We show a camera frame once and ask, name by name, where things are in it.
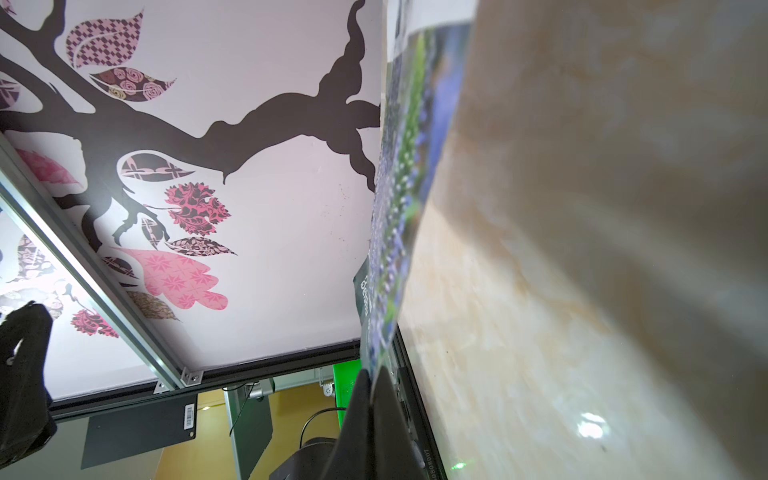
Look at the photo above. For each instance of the aluminium rail left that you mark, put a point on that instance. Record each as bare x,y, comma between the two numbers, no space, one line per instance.
28,204

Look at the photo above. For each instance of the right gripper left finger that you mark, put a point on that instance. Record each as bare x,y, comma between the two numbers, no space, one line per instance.
27,424

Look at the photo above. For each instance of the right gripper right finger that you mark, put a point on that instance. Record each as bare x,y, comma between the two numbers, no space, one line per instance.
374,442

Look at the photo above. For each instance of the lavender packet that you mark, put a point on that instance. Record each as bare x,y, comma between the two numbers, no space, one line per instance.
426,48

